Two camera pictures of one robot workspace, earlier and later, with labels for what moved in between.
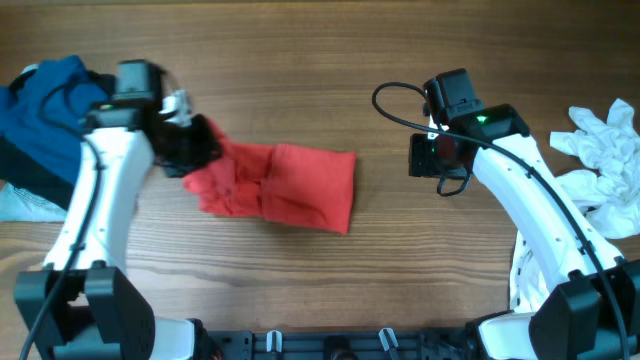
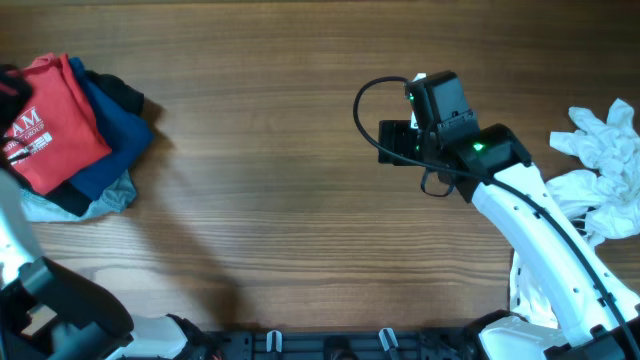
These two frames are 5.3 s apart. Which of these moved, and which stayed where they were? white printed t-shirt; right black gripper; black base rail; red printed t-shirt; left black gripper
Moved: left black gripper; red printed t-shirt; right black gripper
Stayed: black base rail; white printed t-shirt
